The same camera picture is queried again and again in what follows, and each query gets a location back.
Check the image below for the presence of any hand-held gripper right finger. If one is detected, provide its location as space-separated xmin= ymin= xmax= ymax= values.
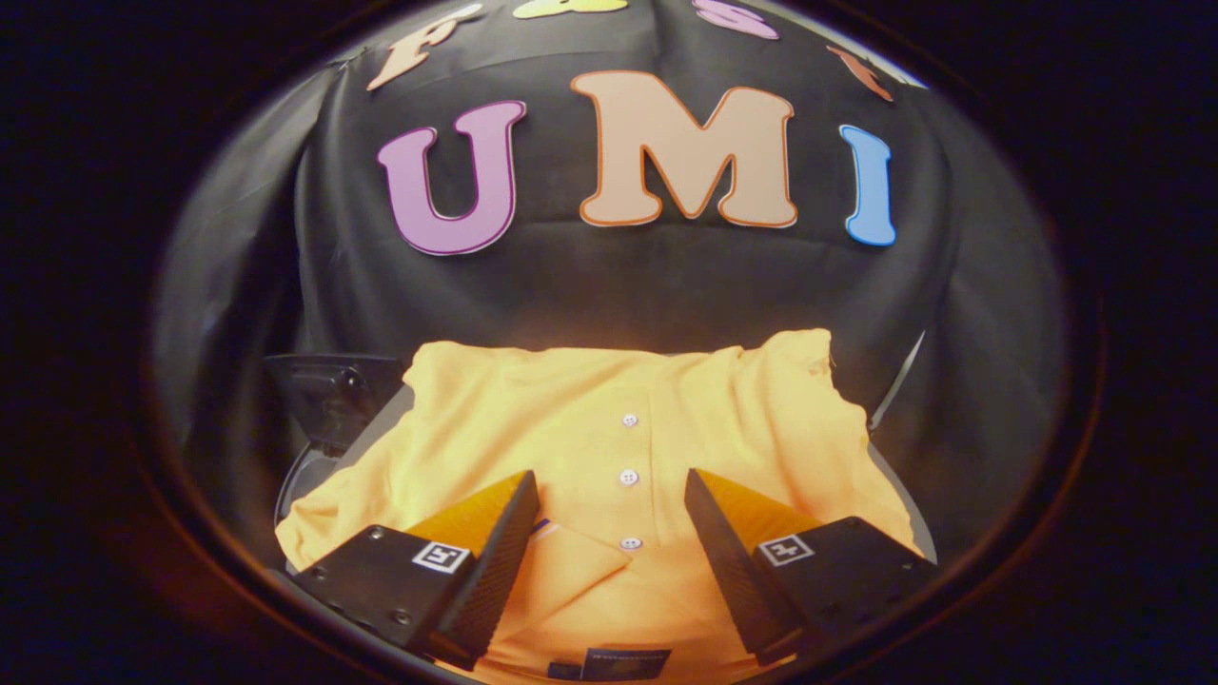
xmin=683 ymin=468 xmax=941 ymax=667

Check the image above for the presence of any dark washing machine lid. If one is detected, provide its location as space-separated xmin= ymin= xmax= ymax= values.
xmin=265 ymin=354 xmax=405 ymax=456

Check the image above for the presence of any orange polo shirt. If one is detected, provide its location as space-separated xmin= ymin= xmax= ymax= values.
xmin=276 ymin=329 xmax=924 ymax=682

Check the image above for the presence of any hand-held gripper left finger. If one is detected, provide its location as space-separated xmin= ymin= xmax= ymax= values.
xmin=290 ymin=470 xmax=541 ymax=672

